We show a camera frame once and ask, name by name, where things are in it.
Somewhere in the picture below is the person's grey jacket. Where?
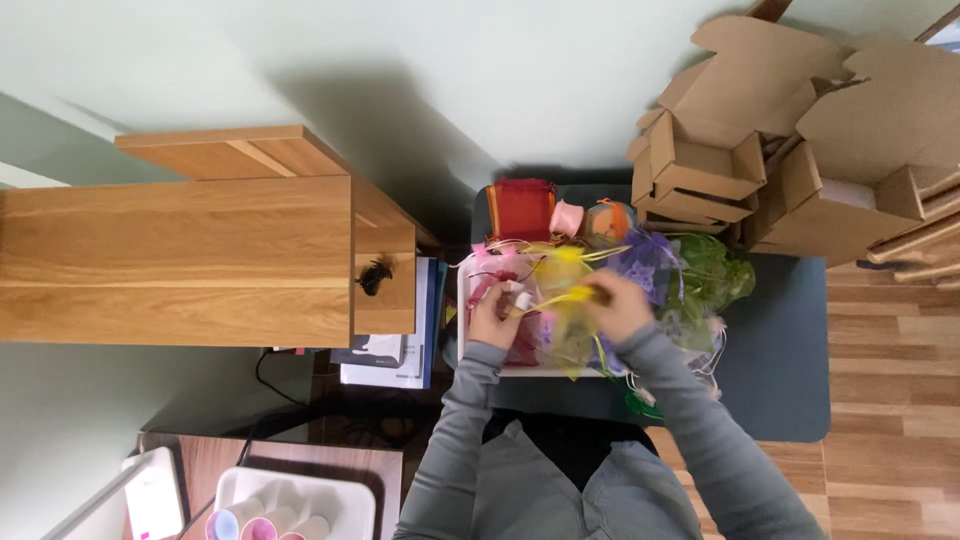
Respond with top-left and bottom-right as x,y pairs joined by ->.
420,418 -> 710,540

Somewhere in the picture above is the white tablet device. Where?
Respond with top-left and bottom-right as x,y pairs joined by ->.
122,447 -> 186,540

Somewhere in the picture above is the small green organza bag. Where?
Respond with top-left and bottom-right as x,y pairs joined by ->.
624,378 -> 665,421

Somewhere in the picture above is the stack of books and papers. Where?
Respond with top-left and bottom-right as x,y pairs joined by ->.
330,256 -> 450,390

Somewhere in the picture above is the purple organza bag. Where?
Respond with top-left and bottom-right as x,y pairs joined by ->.
609,228 -> 685,307

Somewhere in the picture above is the black cable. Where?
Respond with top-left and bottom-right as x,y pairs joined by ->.
253,347 -> 320,410

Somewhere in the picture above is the person's right hand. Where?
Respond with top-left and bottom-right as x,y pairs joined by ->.
581,268 -> 655,345

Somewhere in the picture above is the white plastic tray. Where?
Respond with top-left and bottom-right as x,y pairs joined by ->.
456,251 -> 610,378

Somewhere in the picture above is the heap of cardboard boxes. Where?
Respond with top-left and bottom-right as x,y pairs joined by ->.
626,15 -> 960,292

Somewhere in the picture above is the wooden desk shelf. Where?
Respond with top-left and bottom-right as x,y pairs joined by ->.
0,125 -> 441,350

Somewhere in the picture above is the white organza bag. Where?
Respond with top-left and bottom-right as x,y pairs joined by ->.
678,315 -> 729,399

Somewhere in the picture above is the white tray with cups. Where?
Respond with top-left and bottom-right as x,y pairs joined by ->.
213,466 -> 377,540

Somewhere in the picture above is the black hair clip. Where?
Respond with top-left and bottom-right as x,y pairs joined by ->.
355,255 -> 396,297

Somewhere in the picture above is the yellow organza drawstring bag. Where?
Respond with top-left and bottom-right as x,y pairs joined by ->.
525,243 -> 624,381

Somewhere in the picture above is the blue paper cup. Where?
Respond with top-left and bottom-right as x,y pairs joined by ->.
205,497 -> 265,540

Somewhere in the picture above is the pink paper cup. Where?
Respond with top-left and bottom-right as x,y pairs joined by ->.
239,507 -> 298,540

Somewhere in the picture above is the person's left hand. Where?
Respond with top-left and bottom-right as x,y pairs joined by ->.
468,281 -> 535,351

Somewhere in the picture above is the brown wooden side table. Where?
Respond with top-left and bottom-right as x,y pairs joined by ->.
137,431 -> 406,540

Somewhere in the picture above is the pink ribbon roll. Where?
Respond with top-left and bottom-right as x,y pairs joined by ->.
549,201 -> 585,238

